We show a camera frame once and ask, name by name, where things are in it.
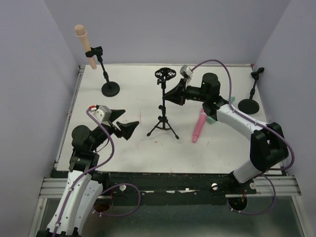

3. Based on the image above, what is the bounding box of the black round-base clip stand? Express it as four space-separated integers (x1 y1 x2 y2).
85 46 120 97

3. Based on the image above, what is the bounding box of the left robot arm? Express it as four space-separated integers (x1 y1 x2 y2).
36 105 139 237

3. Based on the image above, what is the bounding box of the pink microphone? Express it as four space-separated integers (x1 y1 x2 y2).
192 109 206 143

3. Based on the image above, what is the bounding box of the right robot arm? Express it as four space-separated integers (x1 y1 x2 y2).
163 73 289 184

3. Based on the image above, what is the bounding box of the beige microphone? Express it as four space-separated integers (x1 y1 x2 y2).
74 25 97 70

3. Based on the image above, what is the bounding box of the teal microphone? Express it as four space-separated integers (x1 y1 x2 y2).
206 96 235 124

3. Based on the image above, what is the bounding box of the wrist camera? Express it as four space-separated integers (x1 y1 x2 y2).
180 65 193 85
90 105 112 125

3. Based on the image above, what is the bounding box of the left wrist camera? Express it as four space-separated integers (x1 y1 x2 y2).
90 105 112 125

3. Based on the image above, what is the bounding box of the black tripod shock-mount stand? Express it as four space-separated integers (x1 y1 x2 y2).
147 67 179 140

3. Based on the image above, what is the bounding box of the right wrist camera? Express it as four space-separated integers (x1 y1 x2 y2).
180 65 193 85

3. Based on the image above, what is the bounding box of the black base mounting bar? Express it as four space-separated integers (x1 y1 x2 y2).
92 172 256 206

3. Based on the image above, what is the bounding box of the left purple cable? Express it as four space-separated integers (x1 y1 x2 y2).
50 108 142 235

